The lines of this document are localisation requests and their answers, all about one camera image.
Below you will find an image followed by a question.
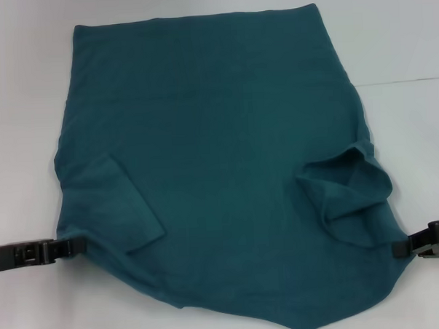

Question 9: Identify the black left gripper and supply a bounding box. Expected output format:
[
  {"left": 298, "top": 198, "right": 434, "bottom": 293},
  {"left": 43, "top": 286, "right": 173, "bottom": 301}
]
[{"left": 0, "top": 235, "right": 88, "bottom": 274}]

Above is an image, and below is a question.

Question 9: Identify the teal blue shirt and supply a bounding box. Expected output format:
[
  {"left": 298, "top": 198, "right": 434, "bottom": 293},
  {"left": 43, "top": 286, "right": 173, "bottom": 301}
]
[{"left": 46, "top": 0, "right": 414, "bottom": 329}]

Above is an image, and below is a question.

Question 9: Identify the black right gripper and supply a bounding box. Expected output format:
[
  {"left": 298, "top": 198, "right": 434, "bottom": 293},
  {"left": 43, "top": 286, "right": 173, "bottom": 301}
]
[{"left": 391, "top": 220, "right": 439, "bottom": 264}]

